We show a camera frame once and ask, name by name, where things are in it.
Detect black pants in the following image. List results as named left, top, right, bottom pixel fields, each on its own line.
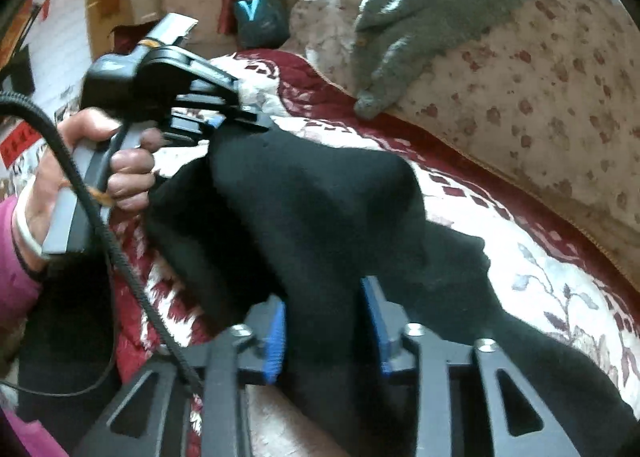
left=144, top=124, right=639, bottom=456

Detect pink sleeve forearm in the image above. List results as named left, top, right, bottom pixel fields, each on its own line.
left=1, top=197, right=66, bottom=456

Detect left hand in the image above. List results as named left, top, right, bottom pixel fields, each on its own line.
left=14, top=107, right=166, bottom=273

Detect dark blue bag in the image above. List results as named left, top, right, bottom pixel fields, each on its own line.
left=232, top=0, right=290, bottom=50

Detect white red floral blanket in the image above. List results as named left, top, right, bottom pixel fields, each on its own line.
left=116, top=52, right=639, bottom=414

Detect beige floral quilt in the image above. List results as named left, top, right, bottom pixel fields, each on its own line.
left=286, top=0, right=639, bottom=278

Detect black braided cable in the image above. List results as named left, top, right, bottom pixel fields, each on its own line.
left=0, top=89, right=206, bottom=395

